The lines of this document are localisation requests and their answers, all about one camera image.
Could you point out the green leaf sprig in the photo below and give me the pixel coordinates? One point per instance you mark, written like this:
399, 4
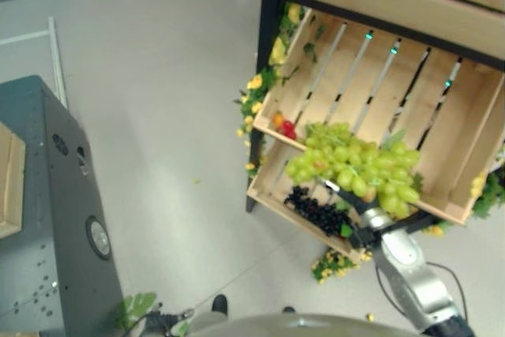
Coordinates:
136, 307

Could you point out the plain wooden box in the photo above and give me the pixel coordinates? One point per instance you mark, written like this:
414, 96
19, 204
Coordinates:
10, 183

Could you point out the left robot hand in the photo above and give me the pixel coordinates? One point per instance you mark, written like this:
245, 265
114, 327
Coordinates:
162, 320

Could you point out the yellow flower bunch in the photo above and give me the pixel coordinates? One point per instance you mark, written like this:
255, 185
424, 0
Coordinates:
333, 266
489, 193

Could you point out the low wooden crate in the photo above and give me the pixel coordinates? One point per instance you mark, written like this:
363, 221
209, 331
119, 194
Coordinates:
272, 179

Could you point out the dark robot foot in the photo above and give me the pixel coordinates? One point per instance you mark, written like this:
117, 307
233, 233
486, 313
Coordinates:
219, 304
289, 309

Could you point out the grey robot body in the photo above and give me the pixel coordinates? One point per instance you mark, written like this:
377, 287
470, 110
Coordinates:
300, 326

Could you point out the dark grey metal cabinet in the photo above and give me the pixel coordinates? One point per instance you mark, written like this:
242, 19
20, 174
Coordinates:
67, 203

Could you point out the white metal frame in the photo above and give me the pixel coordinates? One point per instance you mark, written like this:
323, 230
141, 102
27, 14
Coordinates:
55, 57

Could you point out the green grape bunch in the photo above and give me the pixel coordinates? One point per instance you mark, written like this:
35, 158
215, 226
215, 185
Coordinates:
355, 163

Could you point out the orange fruit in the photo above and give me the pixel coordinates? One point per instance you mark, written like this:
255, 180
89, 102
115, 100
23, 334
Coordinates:
278, 118

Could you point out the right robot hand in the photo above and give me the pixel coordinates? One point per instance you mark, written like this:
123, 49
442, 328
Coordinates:
353, 198

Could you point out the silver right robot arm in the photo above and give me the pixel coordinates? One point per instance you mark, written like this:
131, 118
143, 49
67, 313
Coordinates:
410, 270

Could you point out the yellow flower garland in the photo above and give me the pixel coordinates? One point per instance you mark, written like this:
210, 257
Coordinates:
258, 88

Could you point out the black grape bunch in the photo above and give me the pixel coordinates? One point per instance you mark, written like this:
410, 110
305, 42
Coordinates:
317, 210

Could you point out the red fruit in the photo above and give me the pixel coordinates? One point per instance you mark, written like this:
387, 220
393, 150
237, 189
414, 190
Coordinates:
288, 129

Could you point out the slatted wooden crate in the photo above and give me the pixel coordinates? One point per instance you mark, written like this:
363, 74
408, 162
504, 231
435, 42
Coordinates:
394, 76

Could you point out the loose yellow petal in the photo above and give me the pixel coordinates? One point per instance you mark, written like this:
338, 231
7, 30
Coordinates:
370, 316

